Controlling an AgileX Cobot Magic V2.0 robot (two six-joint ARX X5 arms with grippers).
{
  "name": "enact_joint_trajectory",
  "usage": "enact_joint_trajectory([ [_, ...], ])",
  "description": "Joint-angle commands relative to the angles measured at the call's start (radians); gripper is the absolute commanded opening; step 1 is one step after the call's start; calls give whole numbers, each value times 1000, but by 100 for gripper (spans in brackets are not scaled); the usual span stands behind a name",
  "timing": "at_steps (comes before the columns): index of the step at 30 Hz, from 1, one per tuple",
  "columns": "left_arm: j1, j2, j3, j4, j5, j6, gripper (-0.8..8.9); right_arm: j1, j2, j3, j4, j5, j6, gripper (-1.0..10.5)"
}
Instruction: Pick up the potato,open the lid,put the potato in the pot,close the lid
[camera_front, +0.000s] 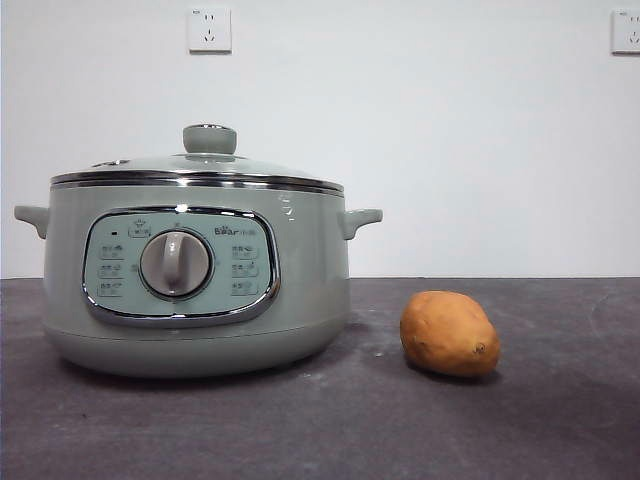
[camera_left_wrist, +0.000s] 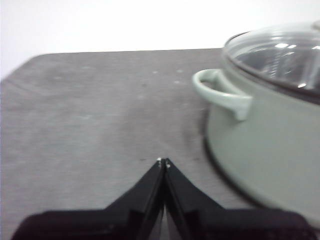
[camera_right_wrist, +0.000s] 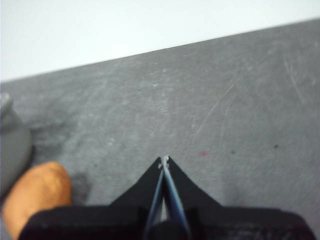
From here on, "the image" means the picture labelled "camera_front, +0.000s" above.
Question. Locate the white wall socket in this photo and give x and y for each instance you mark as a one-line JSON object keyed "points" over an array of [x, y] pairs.
{"points": [[627, 32], [210, 30]]}

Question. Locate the brown potato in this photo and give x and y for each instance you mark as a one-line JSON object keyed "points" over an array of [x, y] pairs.
{"points": [[447, 332]]}

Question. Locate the pale green electric pot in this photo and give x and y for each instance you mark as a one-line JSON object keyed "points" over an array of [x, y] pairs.
{"points": [[300, 280]]}

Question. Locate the glass lid with green knob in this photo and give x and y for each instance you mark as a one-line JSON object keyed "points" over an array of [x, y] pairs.
{"points": [[210, 139]]}

